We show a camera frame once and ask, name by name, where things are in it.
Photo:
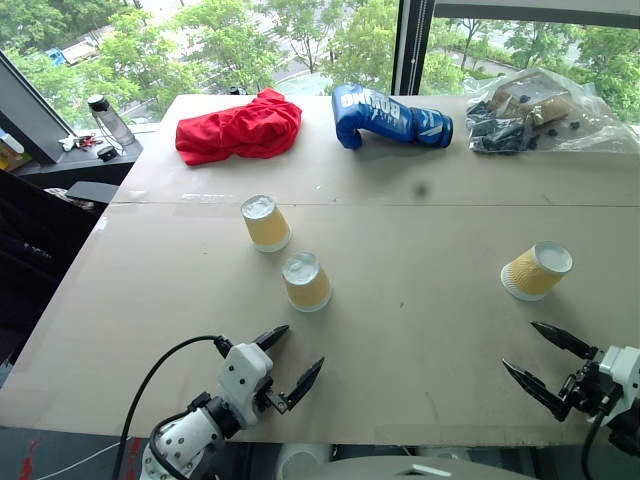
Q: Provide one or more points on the red and white small items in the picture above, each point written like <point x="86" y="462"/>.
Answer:
<point x="80" y="142"/>

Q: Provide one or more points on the blue boxing glove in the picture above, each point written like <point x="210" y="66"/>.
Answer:
<point x="385" y="120"/>

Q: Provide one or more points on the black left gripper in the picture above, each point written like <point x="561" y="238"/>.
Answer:
<point x="263" y="392"/>

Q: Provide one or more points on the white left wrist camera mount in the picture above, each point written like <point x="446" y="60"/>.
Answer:
<point x="245" y="372"/>

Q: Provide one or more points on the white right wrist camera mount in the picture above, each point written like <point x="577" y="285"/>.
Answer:
<point x="625" y="367"/>

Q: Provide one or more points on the grey flat pad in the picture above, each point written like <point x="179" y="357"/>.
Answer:
<point x="92" y="191"/>

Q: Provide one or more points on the white rounded shape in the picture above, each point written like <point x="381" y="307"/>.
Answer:
<point x="302" y="462"/>

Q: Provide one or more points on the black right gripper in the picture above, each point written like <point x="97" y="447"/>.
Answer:
<point x="585" y="387"/>

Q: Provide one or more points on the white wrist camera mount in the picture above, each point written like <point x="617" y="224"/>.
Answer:
<point x="245" y="372"/>
<point x="625" y="367"/>

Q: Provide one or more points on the yellow ribbed paper cup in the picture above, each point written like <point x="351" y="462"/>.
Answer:
<point x="266" y="226"/>
<point x="306" y="286"/>
<point x="535" y="272"/>

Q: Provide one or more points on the dark slanted panel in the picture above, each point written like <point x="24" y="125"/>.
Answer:
<point x="27" y="112"/>

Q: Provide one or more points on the small black object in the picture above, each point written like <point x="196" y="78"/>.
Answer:
<point x="236" y="91"/>

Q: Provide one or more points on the clear water bottle black cap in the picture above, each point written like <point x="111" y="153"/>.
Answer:
<point x="114" y="122"/>

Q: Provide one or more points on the black chair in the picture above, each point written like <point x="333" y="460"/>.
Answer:
<point x="35" y="250"/>

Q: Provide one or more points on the small black device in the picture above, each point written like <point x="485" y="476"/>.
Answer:
<point x="107" y="152"/>

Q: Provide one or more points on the clear plastic bag of parts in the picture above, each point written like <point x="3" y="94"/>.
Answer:
<point x="540" y="117"/>

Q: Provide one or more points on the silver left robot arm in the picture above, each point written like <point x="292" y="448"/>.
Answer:
<point x="182" y="440"/>

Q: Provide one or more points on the red crumpled cloth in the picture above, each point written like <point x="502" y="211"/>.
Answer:
<point x="240" y="130"/>

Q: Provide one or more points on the black window frame post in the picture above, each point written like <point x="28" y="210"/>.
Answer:
<point x="412" y="45"/>

